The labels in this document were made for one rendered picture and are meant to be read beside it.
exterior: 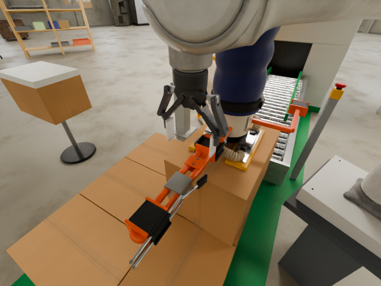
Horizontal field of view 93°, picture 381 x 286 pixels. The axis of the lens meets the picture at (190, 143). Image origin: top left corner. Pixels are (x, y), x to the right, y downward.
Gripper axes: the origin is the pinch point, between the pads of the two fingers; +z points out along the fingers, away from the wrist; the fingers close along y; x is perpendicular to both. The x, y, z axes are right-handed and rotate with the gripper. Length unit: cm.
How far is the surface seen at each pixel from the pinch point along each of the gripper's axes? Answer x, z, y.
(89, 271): 33, 67, 34
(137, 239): 23.9, 13.0, 0.1
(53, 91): -34, 31, 159
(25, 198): 27, 122, 172
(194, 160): -5.7, 12.4, 1.7
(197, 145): -12.3, 11.2, 4.3
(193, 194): -11.3, 40.9, 5.0
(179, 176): 3.0, 12.2, 2.2
